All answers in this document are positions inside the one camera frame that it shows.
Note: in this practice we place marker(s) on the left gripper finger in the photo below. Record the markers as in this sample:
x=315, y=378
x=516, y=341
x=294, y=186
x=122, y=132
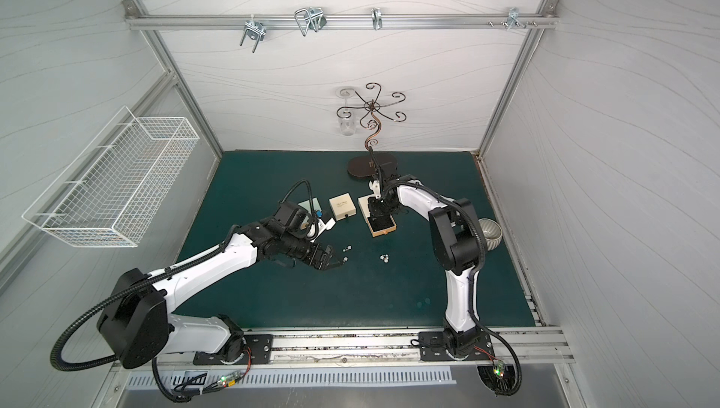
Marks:
x=328, y=252
x=327, y=265

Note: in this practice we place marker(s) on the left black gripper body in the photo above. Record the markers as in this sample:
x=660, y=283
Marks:
x=321, y=255

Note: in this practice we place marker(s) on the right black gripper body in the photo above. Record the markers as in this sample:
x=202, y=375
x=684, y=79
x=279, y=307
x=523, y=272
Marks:
x=380, y=216

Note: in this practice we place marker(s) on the large cream drawer jewelry box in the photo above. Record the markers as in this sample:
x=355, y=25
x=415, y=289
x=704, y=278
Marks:
x=378, y=225

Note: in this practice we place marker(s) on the small cream jewelry box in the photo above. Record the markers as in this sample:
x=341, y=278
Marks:
x=342, y=206

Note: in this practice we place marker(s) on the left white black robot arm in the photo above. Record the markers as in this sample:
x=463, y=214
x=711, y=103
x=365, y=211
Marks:
x=139, y=321

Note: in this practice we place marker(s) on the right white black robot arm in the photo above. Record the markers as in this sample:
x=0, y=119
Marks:
x=458, y=243

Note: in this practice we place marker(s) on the mint green jewelry box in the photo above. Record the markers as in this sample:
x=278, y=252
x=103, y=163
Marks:
x=312, y=206

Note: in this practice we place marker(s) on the grey ribbed ceramic cup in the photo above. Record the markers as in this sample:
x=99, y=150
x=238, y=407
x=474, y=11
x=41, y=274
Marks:
x=492, y=232

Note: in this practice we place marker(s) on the metal hook clamp centre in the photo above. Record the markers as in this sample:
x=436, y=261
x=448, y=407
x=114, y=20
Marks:
x=310, y=19

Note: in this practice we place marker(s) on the metal hook clamp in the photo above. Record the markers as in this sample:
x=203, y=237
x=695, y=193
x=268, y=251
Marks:
x=310, y=19
x=254, y=32

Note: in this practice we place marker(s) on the metal hook clamp left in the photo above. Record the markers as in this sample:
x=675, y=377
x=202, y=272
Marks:
x=254, y=32

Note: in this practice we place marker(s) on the metal clamp right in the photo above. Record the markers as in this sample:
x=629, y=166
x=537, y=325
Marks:
x=513, y=21

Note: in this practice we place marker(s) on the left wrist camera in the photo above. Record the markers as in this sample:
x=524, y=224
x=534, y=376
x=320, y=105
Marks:
x=303, y=222

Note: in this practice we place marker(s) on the clear glass on wall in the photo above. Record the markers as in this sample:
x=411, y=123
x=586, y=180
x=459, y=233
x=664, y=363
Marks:
x=347, y=120

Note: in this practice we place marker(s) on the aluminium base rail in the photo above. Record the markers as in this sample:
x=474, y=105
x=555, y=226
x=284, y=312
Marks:
x=367, y=347

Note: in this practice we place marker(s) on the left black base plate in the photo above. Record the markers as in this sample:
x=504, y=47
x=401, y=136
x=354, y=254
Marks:
x=252, y=348

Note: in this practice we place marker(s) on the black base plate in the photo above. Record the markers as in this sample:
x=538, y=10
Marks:
x=252, y=348
x=440, y=345

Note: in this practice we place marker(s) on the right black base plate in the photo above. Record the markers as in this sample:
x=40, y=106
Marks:
x=440, y=345

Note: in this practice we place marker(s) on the white slotted cable duct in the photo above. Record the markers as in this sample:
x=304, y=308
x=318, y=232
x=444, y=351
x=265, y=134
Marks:
x=305, y=377

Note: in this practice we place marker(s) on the metal ring clamp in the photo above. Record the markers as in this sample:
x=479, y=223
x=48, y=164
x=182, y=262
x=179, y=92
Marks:
x=376, y=19

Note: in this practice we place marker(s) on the white wire basket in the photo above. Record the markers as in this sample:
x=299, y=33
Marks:
x=108, y=196

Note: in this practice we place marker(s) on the aluminium overhead rail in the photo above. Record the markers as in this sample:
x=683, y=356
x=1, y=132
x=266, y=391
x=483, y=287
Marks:
x=335, y=22

